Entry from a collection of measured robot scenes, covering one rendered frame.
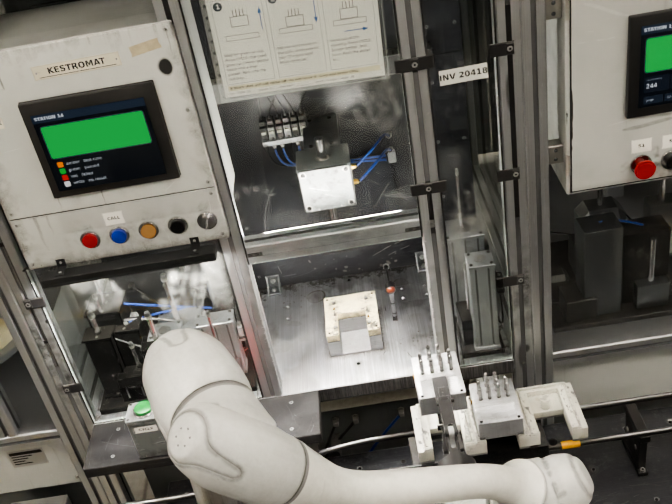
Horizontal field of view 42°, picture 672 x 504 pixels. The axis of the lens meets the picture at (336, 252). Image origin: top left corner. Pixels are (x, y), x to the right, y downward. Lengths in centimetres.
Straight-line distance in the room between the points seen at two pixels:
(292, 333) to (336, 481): 98
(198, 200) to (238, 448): 72
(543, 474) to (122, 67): 101
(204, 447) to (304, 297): 124
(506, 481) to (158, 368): 57
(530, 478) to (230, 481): 53
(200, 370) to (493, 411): 86
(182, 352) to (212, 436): 19
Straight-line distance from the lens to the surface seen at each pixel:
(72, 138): 170
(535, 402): 204
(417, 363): 187
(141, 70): 164
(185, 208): 177
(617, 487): 214
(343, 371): 210
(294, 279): 240
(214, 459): 116
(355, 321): 218
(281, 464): 120
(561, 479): 150
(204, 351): 129
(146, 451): 204
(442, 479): 139
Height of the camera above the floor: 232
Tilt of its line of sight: 34 degrees down
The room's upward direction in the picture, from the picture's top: 11 degrees counter-clockwise
